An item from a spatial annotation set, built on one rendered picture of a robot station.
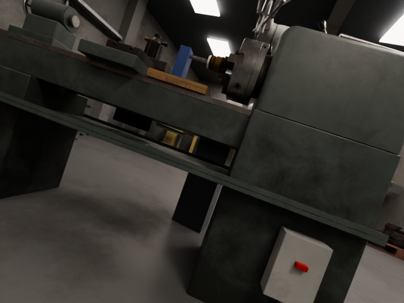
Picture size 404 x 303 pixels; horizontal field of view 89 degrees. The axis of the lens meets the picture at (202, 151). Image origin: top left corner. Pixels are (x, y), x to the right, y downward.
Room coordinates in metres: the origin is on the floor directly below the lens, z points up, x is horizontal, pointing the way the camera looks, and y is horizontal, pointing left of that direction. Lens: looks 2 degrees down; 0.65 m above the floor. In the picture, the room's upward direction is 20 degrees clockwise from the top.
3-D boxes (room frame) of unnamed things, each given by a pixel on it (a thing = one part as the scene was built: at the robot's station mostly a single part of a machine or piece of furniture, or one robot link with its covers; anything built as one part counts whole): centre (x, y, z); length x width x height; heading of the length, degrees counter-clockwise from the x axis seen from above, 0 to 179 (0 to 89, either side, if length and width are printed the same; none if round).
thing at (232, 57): (1.04, 0.01, 1.08); 0.12 x 0.11 x 0.05; 173
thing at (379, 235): (1.16, 0.27, 0.55); 2.10 x 0.60 x 0.02; 83
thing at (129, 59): (1.23, 0.54, 0.89); 0.53 x 0.30 x 0.06; 173
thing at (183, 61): (1.16, 0.26, 1.00); 0.08 x 0.06 x 0.23; 173
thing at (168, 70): (1.26, 0.46, 1.00); 0.20 x 0.10 x 0.05; 83
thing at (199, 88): (1.15, 0.20, 0.88); 0.36 x 0.30 x 0.04; 173
